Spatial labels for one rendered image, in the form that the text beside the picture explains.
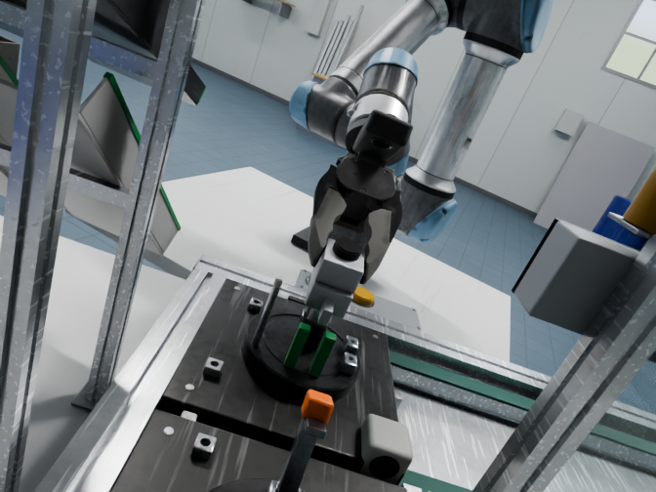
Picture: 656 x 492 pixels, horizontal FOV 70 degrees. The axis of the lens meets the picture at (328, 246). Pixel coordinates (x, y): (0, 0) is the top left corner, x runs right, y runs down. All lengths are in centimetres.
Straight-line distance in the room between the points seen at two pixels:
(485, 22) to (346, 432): 75
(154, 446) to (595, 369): 34
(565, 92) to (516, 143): 101
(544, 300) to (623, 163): 812
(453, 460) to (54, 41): 57
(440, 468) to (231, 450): 27
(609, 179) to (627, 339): 804
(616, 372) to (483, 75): 68
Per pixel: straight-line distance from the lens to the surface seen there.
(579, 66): 861
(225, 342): 54
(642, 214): 40
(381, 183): 55
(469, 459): 66
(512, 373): 80
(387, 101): 62
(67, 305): 74
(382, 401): 56
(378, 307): 76
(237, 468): 43
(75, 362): 65
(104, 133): 43
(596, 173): 838
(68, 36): 26
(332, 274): 47
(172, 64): 43
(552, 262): 39
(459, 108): 98
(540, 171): 858
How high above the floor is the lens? 129
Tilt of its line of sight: 22 degrees down
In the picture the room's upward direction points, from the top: 22 degrees clockwise
